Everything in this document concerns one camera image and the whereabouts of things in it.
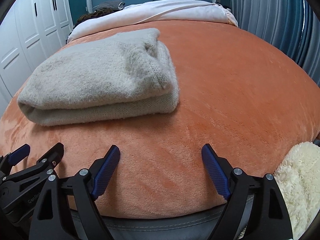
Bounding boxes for white wardrobe with red stickers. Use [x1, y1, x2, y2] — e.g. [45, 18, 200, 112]
[1, 0, 73, 112]

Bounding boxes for orange plush bed blanket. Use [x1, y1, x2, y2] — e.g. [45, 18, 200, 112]
[1, 21, 319, 218]

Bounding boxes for dark clothes pile on bed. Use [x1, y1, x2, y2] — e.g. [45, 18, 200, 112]
[74, 0, 125, 27]

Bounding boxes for blue-grey window curtain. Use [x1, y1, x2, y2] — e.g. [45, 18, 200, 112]
[231, 0, 319, 83]

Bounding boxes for beige knit sweater black hearts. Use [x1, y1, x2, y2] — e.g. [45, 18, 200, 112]
[17, 28, 179, 126]

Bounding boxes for white folded duvet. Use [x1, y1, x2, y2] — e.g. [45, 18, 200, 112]
[67, 0, 238, 43]

